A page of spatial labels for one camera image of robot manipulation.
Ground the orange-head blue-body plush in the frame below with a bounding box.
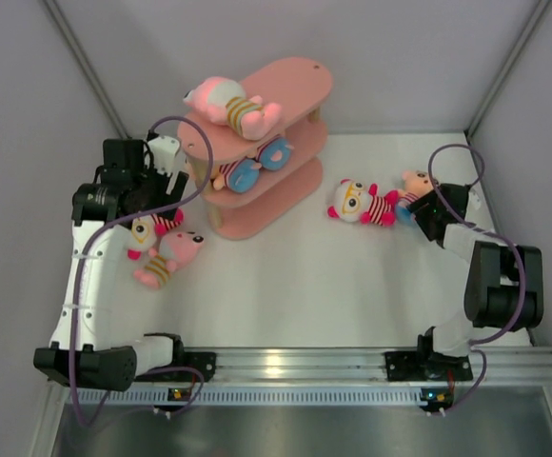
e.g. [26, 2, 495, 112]
[395, 170, 433, 226]

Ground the large pink frog plush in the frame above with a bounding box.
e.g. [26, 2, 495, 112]
[183, 76, 283, 141]

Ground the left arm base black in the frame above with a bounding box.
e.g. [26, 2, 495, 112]
[135, 349, 217, 383]

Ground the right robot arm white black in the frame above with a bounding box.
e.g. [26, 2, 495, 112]
[408, 184, 544, 378]

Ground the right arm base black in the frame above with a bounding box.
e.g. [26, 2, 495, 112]
[384, 350, 473, 382]

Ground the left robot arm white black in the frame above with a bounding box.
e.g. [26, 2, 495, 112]
[33, 133, 188, 391]

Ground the blue plush on shelf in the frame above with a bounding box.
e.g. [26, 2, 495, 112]
[211, 157, 262, 193]
[255, 135, 294, 171]

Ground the pink three-tier shelf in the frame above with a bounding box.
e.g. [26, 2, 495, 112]
[177, 57, 333, 240]

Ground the left white glasses plush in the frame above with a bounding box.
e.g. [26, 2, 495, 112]
[125, 209, 185, 261]

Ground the white glasses plush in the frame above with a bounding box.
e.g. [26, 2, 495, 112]
[125, 209, 185, 261]
[326, 178, 399, 227]

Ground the small pink frog plush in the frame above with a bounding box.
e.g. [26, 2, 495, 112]
[133, 231, 205, 289]

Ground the right white glasses plush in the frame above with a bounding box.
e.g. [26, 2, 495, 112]
[326, 178, 399, 227]

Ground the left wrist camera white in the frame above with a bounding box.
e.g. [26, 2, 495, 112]
[147, 132, 181, 177]

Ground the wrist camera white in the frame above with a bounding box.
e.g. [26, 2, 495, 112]
[466, 188, 482, 214]
[147, 132, 181, 177]

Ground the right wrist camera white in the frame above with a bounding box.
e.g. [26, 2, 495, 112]
[466, 188, 482, 214]

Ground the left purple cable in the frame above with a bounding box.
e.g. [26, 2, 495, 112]
[69, 114, 213, 427]

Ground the aluminium mounting rail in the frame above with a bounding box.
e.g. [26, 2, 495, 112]
[47, 346, 552, 382]

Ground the slotted cable duct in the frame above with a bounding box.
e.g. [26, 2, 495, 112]
[78, 385, 451, 408]

